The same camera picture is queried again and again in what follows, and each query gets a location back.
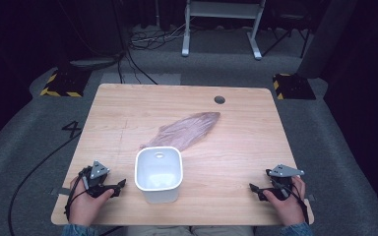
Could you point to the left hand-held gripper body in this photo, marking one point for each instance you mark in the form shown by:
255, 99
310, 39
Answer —
95, 182

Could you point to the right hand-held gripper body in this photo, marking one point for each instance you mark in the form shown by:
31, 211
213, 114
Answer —
283, 180

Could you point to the white plastic bin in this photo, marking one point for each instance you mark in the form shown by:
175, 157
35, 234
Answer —
159, 173

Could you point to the pink translucent plastic bag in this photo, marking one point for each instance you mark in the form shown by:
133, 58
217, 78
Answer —
187, 129

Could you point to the person's right hand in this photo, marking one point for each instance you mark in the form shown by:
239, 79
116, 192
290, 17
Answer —
288, 209

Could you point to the person's left hand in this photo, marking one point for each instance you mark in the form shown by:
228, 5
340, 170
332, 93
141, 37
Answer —
82, 206

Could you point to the person's right leg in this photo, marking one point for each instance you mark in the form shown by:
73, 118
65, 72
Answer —
223, 231

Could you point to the person's leg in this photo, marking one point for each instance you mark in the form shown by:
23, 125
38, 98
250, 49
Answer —
223, 231
159, 231

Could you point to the person's left leg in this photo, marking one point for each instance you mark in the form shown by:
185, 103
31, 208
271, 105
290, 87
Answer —
159, 231

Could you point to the black yellow striped base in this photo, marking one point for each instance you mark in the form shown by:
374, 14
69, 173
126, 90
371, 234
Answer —
293, 87
65, 83

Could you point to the grey flat stand base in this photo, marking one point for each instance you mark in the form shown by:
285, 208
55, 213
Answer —
95, 62

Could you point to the grey column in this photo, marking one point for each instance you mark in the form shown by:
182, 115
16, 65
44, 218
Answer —
326, 39

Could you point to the black folding stand legs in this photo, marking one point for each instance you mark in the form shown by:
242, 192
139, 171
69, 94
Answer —
288, 32

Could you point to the white metal desk frame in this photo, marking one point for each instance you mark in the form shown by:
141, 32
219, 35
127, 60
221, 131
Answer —
223, 10

